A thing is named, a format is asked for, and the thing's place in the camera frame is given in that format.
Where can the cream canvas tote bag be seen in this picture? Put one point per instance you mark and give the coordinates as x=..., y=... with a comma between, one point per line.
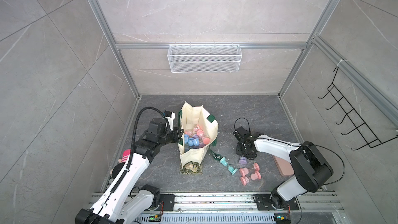
x=191, y=119

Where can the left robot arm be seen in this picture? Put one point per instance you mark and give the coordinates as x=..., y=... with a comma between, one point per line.
x=111, y=208

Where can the pink hourglass small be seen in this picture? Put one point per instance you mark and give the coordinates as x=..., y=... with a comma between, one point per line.
x=243, y=171

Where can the teal hourglass front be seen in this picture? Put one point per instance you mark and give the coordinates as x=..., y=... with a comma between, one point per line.
x=232, y=170

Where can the pink case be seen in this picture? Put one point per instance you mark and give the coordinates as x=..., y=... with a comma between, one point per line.
x=284, y=167

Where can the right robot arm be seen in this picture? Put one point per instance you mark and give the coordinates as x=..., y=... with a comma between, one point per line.
x=311, y=170

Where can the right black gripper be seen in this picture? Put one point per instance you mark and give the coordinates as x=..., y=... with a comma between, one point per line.
x=238, y=152

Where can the pink toy at left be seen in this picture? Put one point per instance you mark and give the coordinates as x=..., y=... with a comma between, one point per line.
x=121, y=162

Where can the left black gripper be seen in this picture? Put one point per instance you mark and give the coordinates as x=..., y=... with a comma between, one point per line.
x=177, y=134

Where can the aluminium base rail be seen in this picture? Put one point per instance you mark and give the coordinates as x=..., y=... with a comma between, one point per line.
x=322, y=207

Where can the blue hourglass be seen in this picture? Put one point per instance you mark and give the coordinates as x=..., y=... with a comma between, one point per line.
x=195, y=143

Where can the white wire mesh basket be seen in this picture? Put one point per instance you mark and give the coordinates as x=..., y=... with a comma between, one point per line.
x=214, y=58

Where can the teal hourglass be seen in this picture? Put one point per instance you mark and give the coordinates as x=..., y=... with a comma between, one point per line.
x=232, y=170
x=224, y=162

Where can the black wire hook rack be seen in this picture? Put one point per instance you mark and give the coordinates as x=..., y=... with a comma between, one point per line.
x=351, y=115

